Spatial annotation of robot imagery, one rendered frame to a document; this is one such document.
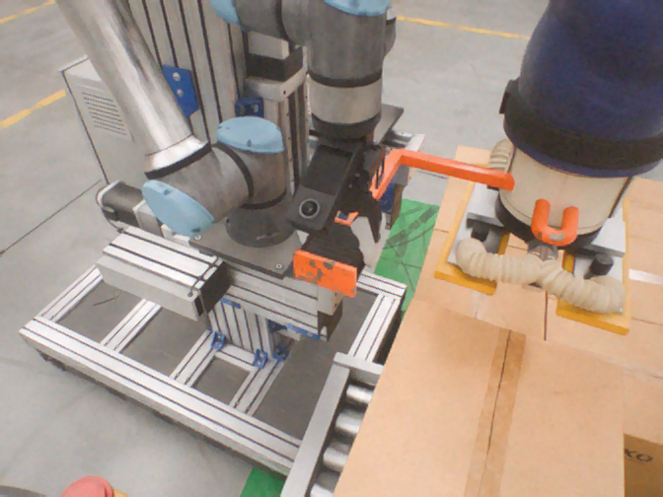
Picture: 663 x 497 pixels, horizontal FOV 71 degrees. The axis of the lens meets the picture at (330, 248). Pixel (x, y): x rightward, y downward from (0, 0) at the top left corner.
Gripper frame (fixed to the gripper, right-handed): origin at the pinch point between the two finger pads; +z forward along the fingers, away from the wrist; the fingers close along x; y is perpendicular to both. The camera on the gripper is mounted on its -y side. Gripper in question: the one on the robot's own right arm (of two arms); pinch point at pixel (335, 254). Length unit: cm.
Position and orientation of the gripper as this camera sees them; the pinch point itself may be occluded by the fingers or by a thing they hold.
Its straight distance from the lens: 62.7
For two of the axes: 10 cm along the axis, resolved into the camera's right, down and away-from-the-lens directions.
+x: -9.1, -2.8, 2.9
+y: 4.1, -6.4, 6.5
